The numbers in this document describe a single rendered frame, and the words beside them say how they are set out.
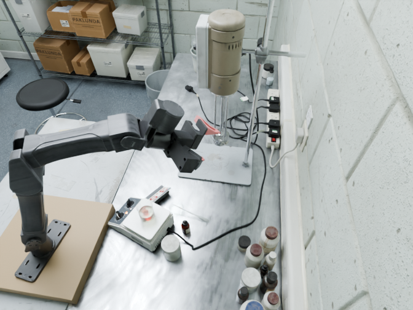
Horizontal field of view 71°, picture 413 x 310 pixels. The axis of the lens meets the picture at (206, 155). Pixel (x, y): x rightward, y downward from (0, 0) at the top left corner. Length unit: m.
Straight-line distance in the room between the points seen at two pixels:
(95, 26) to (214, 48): 2.22
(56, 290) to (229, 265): 0.53
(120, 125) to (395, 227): 0.54
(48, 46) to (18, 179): 2.73
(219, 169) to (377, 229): 0.77
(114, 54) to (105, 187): 2.03
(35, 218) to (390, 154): 0.83
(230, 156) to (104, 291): 0.69
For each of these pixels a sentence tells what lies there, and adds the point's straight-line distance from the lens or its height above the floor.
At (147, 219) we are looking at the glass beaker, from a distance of 0.97.
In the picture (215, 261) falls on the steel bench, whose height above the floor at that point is 0.90.
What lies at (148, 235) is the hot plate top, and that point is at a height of 0.99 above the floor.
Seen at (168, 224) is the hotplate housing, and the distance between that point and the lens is 1.02.
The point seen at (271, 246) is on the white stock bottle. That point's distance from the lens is 0.99.
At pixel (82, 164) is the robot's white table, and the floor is 0.90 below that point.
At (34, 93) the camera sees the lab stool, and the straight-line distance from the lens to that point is 2.34.
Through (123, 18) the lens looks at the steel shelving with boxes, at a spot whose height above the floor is 0.71.
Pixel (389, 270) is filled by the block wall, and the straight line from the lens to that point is 0.51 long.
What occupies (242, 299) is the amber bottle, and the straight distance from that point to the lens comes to 0.93.
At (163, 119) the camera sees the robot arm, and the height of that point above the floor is 1.41.
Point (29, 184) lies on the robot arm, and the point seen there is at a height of 1.32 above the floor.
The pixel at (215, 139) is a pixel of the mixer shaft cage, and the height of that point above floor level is 1.07.
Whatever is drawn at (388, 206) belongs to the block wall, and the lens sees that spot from 0.51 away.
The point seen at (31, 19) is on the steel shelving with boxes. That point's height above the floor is 0.69.
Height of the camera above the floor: 1.85
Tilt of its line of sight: 49 degrees down
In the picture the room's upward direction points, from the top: straight up
